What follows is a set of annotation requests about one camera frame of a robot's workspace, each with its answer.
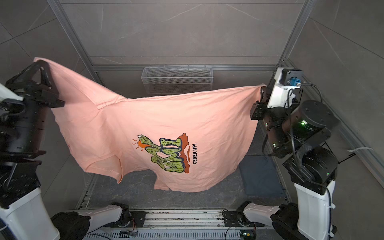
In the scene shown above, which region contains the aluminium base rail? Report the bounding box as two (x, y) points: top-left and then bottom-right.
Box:
(65, 209), (301, 240)

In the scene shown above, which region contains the folded blue-grey t-shirt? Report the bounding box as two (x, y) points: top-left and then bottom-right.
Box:
(239, 156), (285, 198)

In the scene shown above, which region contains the pink graphic t-shirt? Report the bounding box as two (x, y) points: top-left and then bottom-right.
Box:
(48, 61), (261, 193)

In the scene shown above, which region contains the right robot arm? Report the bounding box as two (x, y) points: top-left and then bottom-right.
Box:
(237, 87), (340, 240)

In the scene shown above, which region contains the black wire hook rack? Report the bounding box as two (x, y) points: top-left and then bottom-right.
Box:
(323, 141), (356, 164)

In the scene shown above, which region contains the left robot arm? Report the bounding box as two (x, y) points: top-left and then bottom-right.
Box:
(1, 60), (134, 240)

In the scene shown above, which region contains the white cable tie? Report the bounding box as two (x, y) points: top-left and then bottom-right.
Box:
(347, 147), (374, 153)

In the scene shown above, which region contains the aluminium frame profile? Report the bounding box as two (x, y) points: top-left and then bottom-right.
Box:
(47, 0), (384, 186)

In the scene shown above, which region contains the white wire mesh basket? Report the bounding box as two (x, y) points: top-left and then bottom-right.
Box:
(141, 67), (214, 95)

